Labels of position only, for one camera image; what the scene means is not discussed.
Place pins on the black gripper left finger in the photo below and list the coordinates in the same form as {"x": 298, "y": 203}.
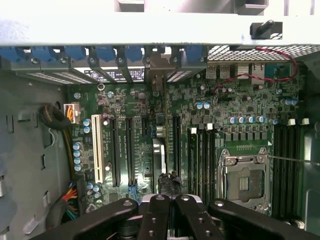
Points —
{"x": 156, "y": 217}

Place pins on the metal CPU socket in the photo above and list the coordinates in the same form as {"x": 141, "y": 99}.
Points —
{"x": 245, "y": 182}

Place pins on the white power connector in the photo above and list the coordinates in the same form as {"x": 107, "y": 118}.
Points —
{"x": 73, "y": 113}

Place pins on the blue card retention clip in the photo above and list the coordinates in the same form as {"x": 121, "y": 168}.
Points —
{"x": 10, "y": 53}
{"x": 193, "y": 53}
{"x": 42, "y": 53}
{"x": 75, "y": 53}
{"x": 106, "y": 53}
{"x": 134, "y": 53}

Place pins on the thin metal locking lever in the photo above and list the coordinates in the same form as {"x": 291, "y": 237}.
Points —
{"x": 287, "y": 159}

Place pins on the short black expansion slot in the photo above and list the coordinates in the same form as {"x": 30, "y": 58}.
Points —
{"x": 145, "y": 126}

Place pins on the open black PC case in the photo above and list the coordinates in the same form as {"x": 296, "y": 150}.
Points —
{"x": 25, "y": 140}

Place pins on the long black expansion slot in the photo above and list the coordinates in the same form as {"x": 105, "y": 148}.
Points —
{"x": 130, "y": 155}
{"x": 115, "y": 155}
{"x": 177, "y": 145}

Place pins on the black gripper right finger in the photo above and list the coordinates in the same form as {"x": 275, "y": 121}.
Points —
{"x": 192, "y": 217}

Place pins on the white expansion slot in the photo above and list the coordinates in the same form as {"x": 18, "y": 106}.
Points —
{"x": 97, "y": 150}

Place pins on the green motherboard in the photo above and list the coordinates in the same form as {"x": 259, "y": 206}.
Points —
{"x": 190, "y": 100}

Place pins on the black case lock latch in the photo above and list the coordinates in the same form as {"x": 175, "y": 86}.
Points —
{"x": 265, "y": 30}

